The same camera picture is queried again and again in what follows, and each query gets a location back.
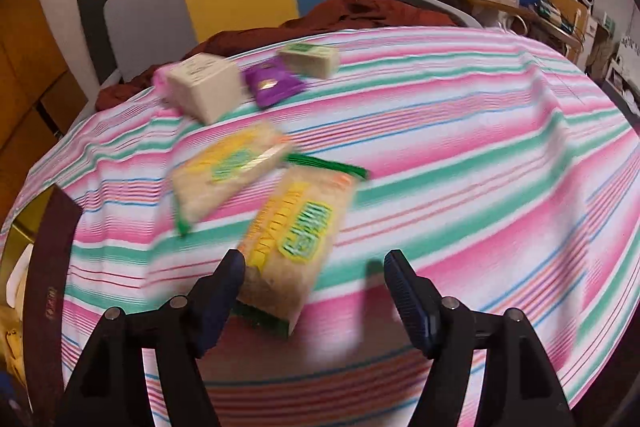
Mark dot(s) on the dark brown flap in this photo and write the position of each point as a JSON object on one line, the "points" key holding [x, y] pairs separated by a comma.
{"points": [[50, 282]]}

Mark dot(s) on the striped pink and green blanket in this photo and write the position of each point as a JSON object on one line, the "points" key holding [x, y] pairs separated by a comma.
{"points": [[475, 157]]}

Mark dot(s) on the pink packet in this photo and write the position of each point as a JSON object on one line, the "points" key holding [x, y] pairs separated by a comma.
{"points": [[161, 82]]}

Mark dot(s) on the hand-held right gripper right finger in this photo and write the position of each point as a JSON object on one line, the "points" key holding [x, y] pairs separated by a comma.
{"points": [[410, 302]]}

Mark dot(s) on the red-brown cloth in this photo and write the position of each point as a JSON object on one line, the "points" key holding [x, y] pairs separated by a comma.
{"points": [[360, 12]]}

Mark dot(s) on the wooden wardrobe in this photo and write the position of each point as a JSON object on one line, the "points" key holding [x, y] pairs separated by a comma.
{"points": [[25, 82]]}

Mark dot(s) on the noodle packet with green edge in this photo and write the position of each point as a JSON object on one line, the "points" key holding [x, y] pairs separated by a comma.
{"points": [[300, 232], [225, 167]]}

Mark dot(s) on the purple snack packet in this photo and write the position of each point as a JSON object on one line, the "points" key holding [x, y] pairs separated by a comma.
{"points": [[272, 84]]}

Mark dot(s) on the cream cardboard box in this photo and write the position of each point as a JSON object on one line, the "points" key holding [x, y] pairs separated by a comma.
{"points": [[205, 89]]}

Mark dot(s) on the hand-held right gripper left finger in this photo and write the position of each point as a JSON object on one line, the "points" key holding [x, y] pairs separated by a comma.
{"points": [[220, 302]]}

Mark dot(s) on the small green and cream box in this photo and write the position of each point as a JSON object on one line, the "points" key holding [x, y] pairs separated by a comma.
{"points": [[310, 59]]}

